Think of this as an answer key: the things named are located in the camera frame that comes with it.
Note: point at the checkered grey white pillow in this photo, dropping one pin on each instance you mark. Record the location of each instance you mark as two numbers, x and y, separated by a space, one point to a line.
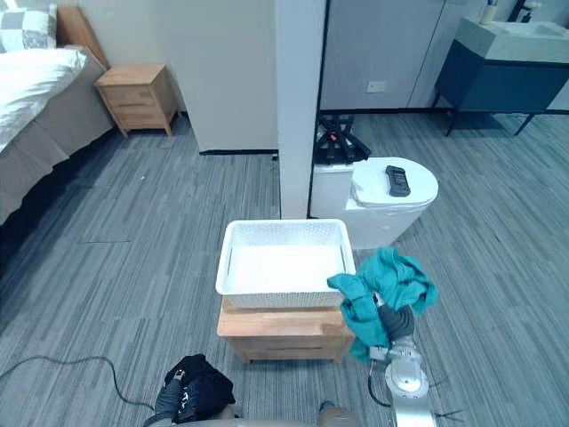
26 27

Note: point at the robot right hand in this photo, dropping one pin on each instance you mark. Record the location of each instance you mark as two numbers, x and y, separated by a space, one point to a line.
396 324

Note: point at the white duvet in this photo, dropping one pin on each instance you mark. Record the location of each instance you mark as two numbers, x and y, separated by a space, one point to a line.
31 84

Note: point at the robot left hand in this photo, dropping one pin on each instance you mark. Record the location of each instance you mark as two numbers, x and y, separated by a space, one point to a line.
170 397

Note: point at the low wooden drawer cabinet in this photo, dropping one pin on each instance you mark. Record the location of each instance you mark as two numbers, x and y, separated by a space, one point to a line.
284 335

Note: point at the white wall outlet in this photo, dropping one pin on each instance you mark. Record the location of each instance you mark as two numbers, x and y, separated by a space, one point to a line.
376 86

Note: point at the white toilet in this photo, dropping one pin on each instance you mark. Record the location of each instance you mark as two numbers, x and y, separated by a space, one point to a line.
378 202

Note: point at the white plastic laundry basket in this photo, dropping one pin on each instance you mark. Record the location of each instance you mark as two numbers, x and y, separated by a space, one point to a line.
284 267

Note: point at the black folding stand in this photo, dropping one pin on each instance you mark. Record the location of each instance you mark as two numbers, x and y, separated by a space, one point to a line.
338 142

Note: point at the dark blue vanity cabinet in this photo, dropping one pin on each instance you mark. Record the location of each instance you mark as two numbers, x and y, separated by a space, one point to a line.
502 84

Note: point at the beige bed base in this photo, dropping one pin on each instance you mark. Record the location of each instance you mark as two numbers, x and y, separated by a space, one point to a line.
53 138

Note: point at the black cloth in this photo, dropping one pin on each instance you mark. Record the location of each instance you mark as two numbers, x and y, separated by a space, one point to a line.
206 384

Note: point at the wooden headboard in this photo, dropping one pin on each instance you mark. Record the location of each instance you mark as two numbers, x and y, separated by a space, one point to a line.
80 33

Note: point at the grey stone sink basin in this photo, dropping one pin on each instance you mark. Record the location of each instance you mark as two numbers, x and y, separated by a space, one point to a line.
515 37

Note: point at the wooden nightstand with legs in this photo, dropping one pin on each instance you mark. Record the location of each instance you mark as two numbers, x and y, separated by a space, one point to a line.
133 99

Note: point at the black handheld device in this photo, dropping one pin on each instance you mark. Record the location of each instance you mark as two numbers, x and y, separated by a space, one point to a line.
398 180

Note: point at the black faucet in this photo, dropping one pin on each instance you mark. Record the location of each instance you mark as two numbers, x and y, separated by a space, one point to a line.
529 8

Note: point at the beige cup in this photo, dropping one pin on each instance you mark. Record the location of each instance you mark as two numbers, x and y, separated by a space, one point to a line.
489 14

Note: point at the teal cloth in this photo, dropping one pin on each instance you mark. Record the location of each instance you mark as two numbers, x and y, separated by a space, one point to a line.
391 284

